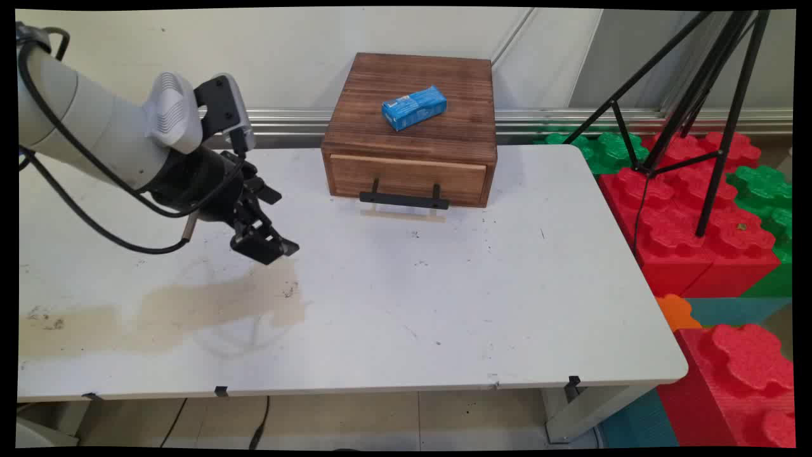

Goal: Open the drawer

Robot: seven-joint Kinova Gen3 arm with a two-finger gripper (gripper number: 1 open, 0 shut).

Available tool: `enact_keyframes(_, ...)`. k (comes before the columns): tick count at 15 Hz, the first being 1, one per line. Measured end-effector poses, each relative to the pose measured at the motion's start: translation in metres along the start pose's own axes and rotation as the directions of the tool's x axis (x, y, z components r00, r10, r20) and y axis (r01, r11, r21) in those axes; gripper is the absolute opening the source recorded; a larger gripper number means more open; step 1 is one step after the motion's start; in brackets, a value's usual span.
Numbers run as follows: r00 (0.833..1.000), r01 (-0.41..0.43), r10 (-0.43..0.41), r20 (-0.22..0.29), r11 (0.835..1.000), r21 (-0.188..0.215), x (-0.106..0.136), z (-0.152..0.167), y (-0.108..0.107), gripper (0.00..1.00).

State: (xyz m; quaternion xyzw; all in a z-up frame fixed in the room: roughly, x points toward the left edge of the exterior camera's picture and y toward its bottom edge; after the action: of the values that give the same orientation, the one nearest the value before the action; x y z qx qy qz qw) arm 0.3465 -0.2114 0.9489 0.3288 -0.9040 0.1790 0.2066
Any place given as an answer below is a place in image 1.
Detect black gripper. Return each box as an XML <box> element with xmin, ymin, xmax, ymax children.
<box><xmin>151</xmin><ymin>146</ymin><xmax>299</xmax><ymax>266</ymax></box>

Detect wooden drawer with black handle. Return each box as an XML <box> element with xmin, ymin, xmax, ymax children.
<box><xmin>329</xmin><ymin>153</ymin><xmax>489</xmax><ymax>211</ymax></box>

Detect blue wrapped packet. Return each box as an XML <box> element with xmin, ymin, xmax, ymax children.
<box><xmin>381</xmin><ymin>85</ymin><xmax>448</xmax><ymax>132</ymax></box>

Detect dark wooden drawer cabinet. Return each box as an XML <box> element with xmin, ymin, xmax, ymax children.
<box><xmin>321</xmin><ymin>53</ymin><xmax>499</xmax><ymax>209</ymax></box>

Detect white table leg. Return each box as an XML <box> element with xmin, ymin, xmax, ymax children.
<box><xmin>541</xmin><ymin>383</ymin><xmax>658</xmax><ymax>444</ymax></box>
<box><xmin>16</xmin><ymin>400</ymin><xmax>91</xmax><ymax>449</ymax></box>

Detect green foam block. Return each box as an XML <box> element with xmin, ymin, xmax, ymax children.
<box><xmin>535</xmin><ymin>130</ymin><xmax>650</xmax><ymax>176</ymax></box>
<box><xmin>725</xmin><ymin>165</ymin><xmax>794</xmax><ymax>299</ymax></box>

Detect large red foam block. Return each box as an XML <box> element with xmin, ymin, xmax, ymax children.
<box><xmin>598</xmin><ymin>130</ymin><xmax>782</xmax><ymax>299</ymax></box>
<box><xmin>656</xmin><ymin>323</ymin><xmax>797</xmax><ymax>449</ymax></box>

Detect orange foam block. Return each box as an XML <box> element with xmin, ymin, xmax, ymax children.
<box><xmin>655</xmin><ymin>293</ymin><xmax>703</xmax><ymax>333</ymax></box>

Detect teal foam block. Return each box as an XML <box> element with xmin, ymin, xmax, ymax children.
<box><xmin>684</xmin><ymin>296</ymin><xmax>792</xmax><ymax>328</ymax></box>
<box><xmin>598</xmin><ymin>387</ymin><xmax>681</xmax><ymax>449</ymax></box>

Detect black tripod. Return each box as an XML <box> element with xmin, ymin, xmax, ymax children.
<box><xmin>563</xmin><ymin>10</ymin><xmax>772</xmax><ymax>239</ymax></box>

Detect black cable with metal plug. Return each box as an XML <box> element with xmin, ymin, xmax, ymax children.
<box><xmin>18</xmin><ymin>147</ymin><xmax>199</xmax><ymax>256</ymax></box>

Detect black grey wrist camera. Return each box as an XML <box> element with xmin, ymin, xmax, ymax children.
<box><xmin>193</xmin><ymin>73</ymin><xmax>257</xmax><ymax>157</ymax></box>

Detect black cable to camera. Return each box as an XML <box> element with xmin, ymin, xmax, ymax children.
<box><xmin>17</xmin><ymin>27</ymin><xmax>248</xmax><ymax>220</ymax></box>

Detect black floor cable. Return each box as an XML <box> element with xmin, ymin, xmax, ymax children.
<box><xmin>157</xmin><ymin>398</ymin><xmax>189</xmax><ymax>449</ymax></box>
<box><xmin>249</xmin><ymin>396</ymin><xmax>272</xmax><ymax>451</ymax></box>

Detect aluminium wall rail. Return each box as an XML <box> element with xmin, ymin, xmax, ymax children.
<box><xmin>202</xmin><ymin>107</ymin><xmax>794</xmax><ymax>138</ymax></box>

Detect thin black tripod cable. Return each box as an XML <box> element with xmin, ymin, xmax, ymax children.
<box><xmin>632</xmin><ymin>173</ymin><xmax>650</xmax><ymax>256</ymax></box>

